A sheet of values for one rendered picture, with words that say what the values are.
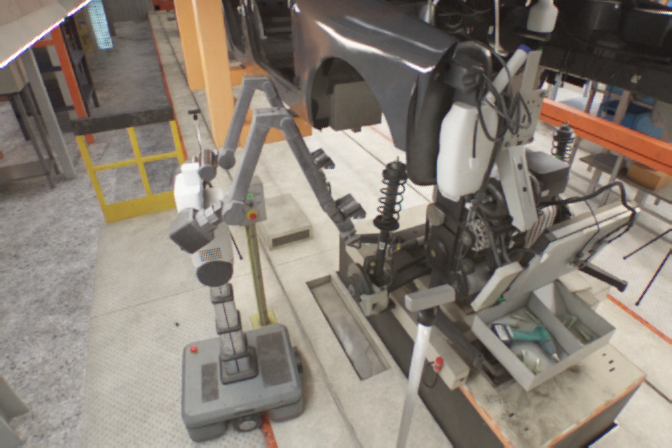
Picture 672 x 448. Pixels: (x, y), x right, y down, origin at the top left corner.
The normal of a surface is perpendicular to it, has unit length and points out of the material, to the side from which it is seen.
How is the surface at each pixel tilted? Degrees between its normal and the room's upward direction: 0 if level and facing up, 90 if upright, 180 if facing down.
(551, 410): 0
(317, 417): 0
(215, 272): 90
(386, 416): 0
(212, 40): 90
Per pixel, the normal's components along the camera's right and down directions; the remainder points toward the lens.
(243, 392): 0.00, -0.85
